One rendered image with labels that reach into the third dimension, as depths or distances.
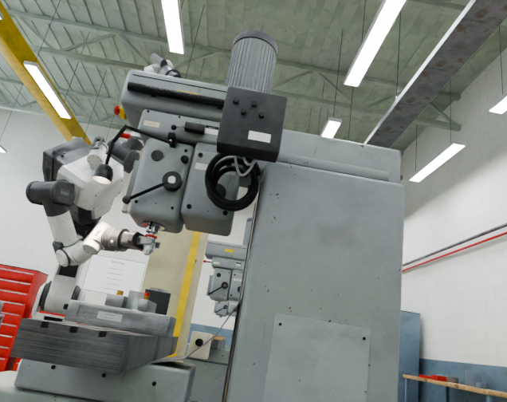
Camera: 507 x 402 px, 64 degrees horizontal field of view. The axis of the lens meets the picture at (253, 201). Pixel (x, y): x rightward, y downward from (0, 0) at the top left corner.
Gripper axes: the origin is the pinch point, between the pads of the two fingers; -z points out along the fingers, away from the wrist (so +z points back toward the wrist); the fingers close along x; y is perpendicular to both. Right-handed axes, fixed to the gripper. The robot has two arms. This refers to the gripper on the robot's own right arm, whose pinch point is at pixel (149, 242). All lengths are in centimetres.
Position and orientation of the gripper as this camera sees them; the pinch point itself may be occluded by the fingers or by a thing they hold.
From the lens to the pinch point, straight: 156.5
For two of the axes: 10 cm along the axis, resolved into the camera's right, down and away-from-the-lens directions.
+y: -1.7, 9.3, -3.2
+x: 2.8, 3.6, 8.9
